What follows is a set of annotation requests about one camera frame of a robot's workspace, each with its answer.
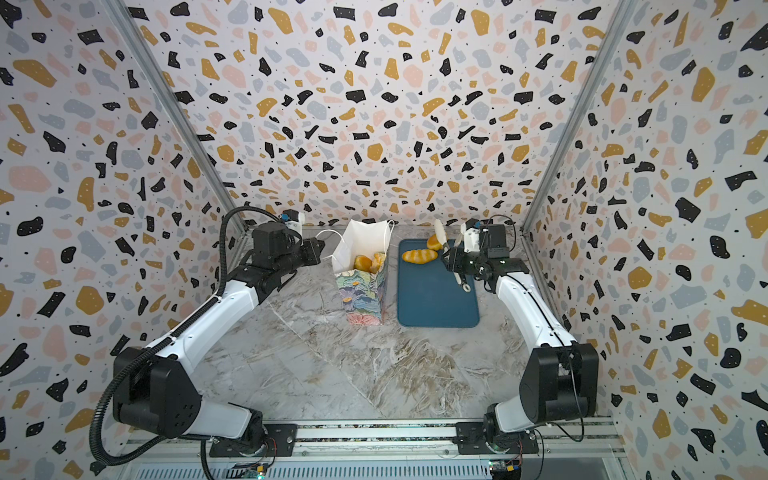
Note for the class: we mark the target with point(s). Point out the floral paper bag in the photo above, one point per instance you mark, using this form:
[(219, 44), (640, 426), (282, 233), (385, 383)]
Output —
[(362, 294)]

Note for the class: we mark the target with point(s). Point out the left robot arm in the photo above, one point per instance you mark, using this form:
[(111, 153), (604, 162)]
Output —
[(158, 393)]

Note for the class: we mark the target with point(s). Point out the cream tongs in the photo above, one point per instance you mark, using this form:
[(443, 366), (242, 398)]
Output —
[(445, 255)]

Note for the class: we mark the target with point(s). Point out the small round bun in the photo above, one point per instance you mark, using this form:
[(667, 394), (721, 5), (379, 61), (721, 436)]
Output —
[(434, 244)]

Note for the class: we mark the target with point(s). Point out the small yellow bread roll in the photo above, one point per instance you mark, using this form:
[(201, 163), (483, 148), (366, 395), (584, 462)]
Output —
[(363, 263)]

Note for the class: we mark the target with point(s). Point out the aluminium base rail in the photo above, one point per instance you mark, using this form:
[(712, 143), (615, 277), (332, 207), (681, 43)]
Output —
[(397, 449)]

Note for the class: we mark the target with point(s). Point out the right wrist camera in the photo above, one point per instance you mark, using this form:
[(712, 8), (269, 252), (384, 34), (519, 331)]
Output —
[(470, 231)]

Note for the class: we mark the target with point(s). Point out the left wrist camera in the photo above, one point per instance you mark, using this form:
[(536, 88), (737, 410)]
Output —
[(294, 220)]

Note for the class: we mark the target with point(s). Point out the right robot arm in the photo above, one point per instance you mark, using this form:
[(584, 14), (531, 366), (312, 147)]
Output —
[(559, 381)]

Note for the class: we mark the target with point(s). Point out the teal tray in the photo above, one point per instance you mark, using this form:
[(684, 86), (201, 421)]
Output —
[(428, 295)]

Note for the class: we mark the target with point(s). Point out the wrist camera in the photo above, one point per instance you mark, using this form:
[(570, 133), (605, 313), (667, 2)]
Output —
[(470, 231), (294, 220)]

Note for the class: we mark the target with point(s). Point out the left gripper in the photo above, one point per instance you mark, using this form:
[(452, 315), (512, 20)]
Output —
[(313, 252)]

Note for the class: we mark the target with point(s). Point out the twisted bread stick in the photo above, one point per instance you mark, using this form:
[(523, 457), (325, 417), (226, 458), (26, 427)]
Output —
[(419, 256)]

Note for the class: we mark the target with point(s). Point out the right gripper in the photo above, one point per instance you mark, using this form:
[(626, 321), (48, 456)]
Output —
[(458, 259)]

